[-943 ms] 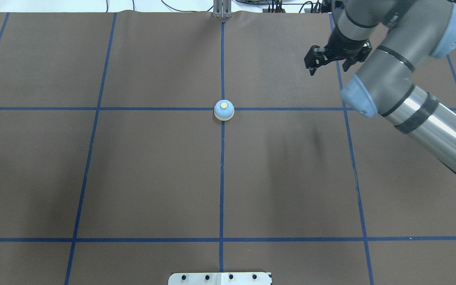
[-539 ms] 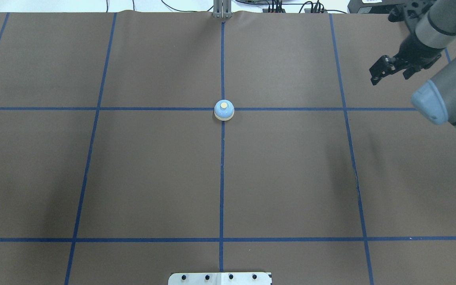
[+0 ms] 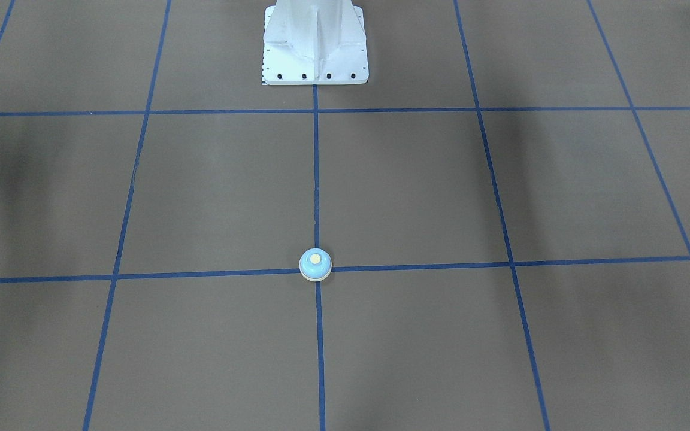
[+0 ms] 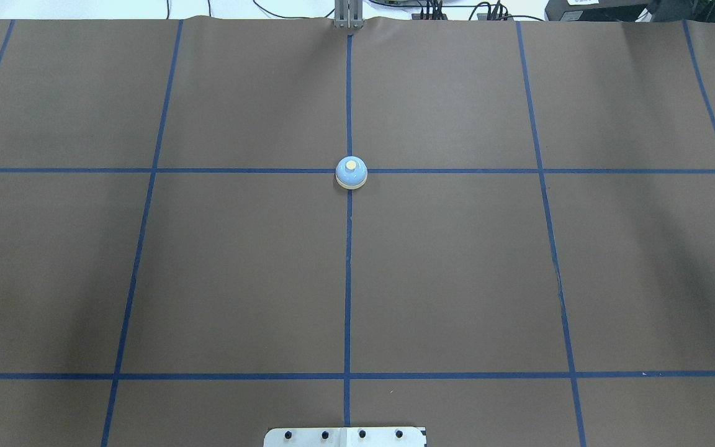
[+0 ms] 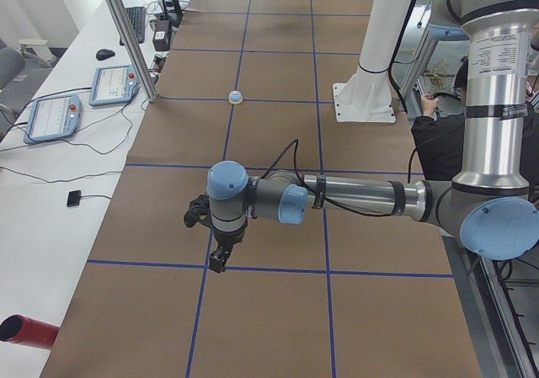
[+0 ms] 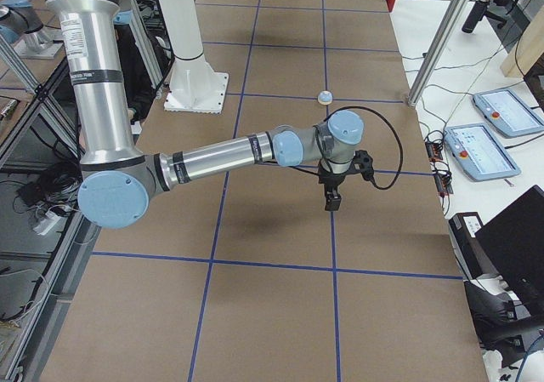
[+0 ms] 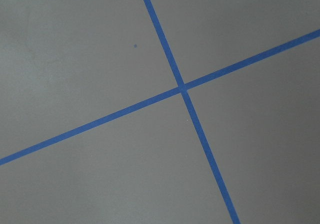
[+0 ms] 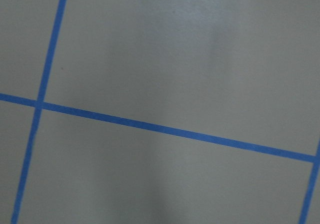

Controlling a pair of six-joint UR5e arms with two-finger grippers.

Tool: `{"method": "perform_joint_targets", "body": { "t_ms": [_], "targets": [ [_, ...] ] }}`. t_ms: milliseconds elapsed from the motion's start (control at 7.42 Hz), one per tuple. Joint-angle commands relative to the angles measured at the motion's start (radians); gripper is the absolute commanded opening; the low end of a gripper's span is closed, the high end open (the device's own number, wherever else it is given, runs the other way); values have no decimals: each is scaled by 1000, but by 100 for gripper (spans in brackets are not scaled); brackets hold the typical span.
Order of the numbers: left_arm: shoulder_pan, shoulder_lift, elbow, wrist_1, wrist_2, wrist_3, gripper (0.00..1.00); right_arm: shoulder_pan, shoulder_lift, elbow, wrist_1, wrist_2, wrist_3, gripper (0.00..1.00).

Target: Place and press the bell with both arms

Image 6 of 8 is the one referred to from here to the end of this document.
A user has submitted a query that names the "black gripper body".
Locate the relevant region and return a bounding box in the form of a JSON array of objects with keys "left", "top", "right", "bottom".
[{"left": 318, "top": 165, "right": 355, "bottom": 191}]

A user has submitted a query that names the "light blue call bell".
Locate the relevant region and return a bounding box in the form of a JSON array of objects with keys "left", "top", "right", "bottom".
[{"left": 317, "top": 90, "right": 333, "bottom": 105}]

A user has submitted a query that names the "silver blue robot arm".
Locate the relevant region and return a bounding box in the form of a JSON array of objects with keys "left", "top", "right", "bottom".
[
  {"left": 1, "top": 0, "right": 63, "bottom": 60},
  {"left": 45, "top": 0, "right": 364, "bottom": 229}
]

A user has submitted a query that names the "small electronics board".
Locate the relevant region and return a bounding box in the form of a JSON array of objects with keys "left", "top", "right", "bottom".
[{"left": 425, "top": 140, "right": 453, "bottom": 197}]

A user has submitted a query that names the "black computer box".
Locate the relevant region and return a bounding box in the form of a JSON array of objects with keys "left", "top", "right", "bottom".
[{"left": 448, "top": 212, "right": 499, "bottom": 280}]

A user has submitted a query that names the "near teach pendant tablet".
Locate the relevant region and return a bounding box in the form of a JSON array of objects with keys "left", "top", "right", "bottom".
[{"left": 444, "top": 123, "right": 521, "bottom": 181}]

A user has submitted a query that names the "teach pendant tablet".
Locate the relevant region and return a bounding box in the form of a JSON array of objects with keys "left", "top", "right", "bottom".
[
  {"left": 444, "top": 123, "right": 521, "bottom": 181},
  {"left": 473, "top": 88, "right": 543, "bottom": 138}
]

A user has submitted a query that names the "black laptop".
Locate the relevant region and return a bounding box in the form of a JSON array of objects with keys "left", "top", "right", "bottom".
[{"left": 476, "top": 185, "right": 543, "bottom": 315}]

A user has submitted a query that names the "far teach pendant tablet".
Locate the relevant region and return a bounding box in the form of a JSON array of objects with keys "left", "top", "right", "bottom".
[{"left": 473, "top": 88, "right": 543, "bottom": 138}]

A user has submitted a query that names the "seated person in black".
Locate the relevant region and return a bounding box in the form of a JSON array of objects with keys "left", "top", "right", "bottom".
[{"left": 114, "top": 25, "right": 156, "bottom": 123}]

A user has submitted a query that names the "black water bottle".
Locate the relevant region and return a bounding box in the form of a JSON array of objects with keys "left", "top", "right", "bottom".
[{"left": 462, "top": 0, "right": 490, "bottom": 33}]

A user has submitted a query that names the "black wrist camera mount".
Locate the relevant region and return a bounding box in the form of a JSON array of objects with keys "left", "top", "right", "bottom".
[{"left": 345, "top": 150, "right": 375, "bottom": 182}]

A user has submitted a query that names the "white camera stand pedestal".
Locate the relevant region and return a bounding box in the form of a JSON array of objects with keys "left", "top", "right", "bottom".
[{"left": 159, "top": 0, "right": 229, "bottom": 114}]

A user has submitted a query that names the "aluminium frame post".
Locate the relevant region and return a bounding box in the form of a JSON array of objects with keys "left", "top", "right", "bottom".
[{"left": 407, "top": 0, "right": 468, "bottom": 107}]

